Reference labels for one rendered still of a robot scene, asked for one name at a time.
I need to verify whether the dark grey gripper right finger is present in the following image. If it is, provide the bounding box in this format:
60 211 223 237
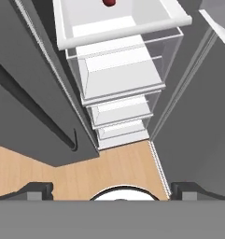
170 181 225 202

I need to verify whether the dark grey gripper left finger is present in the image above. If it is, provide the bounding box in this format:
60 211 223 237
0 181 54 202

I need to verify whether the small white fridge drawer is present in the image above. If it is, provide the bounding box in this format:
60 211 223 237
93 119 151 151

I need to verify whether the clear fridge drawer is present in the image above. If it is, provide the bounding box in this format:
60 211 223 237
64 27 184 107

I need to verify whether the white fridge shelf tray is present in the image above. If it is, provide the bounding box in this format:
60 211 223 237
52 0 193 51

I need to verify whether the red strawberry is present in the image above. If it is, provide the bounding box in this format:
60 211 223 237
102 0 118 7

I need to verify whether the white round disc black rim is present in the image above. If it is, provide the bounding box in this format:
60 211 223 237
89 185 161 202

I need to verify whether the dark fridge door handle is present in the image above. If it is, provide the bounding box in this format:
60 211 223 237
0 55 79 153

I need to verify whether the grey fridge door with handle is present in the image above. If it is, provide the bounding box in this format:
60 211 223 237
0 0 101 168

